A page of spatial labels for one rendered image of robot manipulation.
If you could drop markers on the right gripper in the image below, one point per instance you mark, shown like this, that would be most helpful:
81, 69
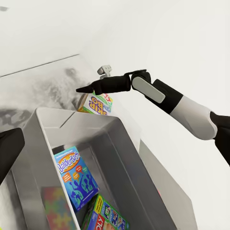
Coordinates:
106, 85

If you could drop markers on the board game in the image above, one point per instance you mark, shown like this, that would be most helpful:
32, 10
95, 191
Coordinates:
96, 104
78, 181
101, 215

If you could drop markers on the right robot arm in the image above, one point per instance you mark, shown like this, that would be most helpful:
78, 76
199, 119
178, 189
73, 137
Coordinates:
200, 120

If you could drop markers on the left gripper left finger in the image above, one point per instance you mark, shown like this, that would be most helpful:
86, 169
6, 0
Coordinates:
11, 144

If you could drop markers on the toy box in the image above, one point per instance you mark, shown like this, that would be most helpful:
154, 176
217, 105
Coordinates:
109, 154

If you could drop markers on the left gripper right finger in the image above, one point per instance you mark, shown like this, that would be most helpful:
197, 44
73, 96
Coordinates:
222, 142

